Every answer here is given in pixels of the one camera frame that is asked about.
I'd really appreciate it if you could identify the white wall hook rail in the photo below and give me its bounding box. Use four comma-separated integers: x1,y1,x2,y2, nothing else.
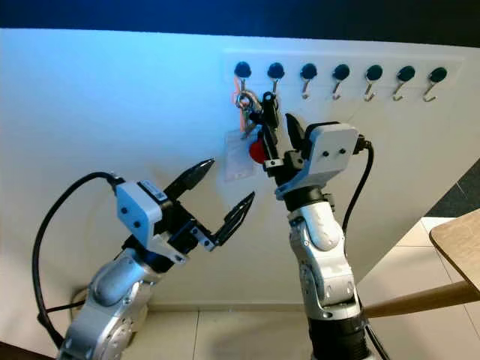
221,49,466,95

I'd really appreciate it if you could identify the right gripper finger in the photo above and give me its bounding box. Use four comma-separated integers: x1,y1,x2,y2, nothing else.
285,112,309,153
259,91,282,164

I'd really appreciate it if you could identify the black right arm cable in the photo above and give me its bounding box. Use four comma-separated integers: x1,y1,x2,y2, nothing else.
341,139,376,233

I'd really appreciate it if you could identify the light wooden table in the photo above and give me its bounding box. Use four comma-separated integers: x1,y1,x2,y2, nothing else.
364,208,480,320

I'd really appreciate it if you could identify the black knob metal hook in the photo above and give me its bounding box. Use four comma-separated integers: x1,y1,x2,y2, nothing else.
266,61,286,95
233,61,253,98
392,64,417,102
422,66,449,103
363,64,385,101
299,62,319,100
331,63,352,101

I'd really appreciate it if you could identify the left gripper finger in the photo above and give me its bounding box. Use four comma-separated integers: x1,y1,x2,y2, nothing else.
214,192,256,247
165,158,215,200

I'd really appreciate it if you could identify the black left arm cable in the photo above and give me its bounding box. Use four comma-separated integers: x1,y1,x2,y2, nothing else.
34,172,125,350

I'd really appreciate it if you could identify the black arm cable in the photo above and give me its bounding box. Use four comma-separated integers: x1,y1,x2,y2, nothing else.
34,172,125,350
341,139,376,233

